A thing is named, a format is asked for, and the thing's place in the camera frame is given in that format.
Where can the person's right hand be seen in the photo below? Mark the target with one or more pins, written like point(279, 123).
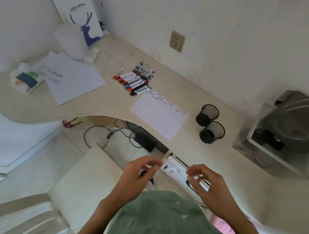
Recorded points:
point(214, 190)

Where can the person's left hand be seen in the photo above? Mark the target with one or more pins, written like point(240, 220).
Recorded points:
point(135, 180)

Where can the black mesh cup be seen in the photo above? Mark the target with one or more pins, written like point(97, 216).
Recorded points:
point(212, 132)
point(207, 115)

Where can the white paper sheet with squiggles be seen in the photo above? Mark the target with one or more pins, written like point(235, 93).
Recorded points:
point(157, 115)

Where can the black slim pen silver tip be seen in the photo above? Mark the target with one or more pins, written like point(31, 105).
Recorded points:
point(138, 87)

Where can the blue slim pen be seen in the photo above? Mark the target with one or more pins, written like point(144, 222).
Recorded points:
point(132, 82)

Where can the black click pen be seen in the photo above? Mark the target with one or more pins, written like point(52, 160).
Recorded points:
point(138, 75)

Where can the green shirt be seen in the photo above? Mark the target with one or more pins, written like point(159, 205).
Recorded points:
point(157, 214)

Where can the black box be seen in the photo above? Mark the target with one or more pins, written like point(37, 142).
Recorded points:
point(144, 139)

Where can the cream chair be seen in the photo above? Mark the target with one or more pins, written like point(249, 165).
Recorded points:
point(84, 183)

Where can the clear acrylic rack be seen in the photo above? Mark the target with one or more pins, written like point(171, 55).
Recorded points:
point(243, 144)

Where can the light wooden table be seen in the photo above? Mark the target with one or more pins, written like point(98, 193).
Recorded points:
point(173, 79)

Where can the blank white paper sheet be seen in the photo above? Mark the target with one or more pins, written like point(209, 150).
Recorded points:
point(77, 82)

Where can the crumpled white tissue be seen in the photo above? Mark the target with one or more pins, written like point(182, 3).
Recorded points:
point(91, 54)

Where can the clear printed packet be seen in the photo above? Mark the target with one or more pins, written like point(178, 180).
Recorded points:
point(24, 79)

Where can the white rounded object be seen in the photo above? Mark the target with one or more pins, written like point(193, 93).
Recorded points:
point(70, 41)

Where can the white plastic bag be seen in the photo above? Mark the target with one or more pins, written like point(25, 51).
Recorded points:
point(95, 24)

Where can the gold wall socket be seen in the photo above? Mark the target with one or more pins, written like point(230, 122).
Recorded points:
point(177, 41)

